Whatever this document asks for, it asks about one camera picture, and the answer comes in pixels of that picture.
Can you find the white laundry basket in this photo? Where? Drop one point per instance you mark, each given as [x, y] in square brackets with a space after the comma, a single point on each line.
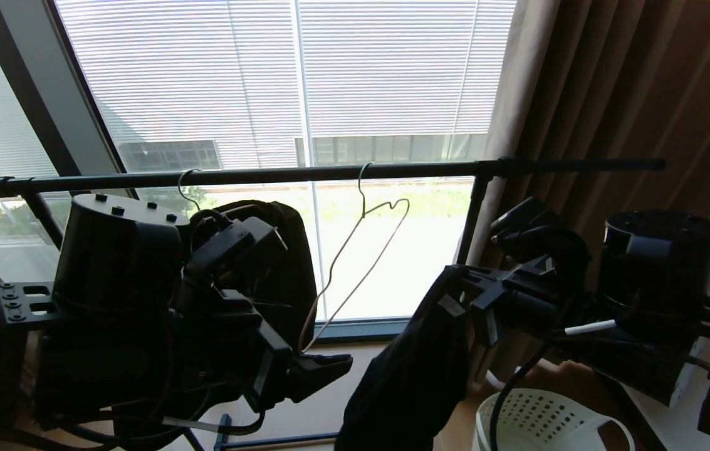
[549, 419]

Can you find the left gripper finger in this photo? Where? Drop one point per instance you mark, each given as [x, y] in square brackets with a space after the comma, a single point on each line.
[308, 388]
[323, 364]

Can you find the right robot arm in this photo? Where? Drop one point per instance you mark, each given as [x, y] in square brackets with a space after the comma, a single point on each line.
[662, 282]

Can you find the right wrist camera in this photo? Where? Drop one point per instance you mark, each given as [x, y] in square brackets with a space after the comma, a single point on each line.
[536, 232]

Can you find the pink clothes hanger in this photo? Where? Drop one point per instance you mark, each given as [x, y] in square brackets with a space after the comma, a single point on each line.
[362, 194]
[187, 191]

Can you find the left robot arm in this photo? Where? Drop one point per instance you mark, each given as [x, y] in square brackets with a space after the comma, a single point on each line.
[116, 263]

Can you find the black shorts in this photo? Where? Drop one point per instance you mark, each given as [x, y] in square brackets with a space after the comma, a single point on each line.
[292, 263]

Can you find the window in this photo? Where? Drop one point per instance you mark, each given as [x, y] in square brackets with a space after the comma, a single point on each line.
[204, 75]

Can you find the black garment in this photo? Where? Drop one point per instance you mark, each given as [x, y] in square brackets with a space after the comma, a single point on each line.
[405, 376]

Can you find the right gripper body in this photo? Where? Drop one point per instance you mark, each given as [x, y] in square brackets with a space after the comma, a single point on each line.
[517, 300]

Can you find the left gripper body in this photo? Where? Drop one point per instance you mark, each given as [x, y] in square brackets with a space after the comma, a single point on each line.
[248, 357]

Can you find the black clothes rack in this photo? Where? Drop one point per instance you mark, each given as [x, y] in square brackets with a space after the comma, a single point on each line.
[423, 169]

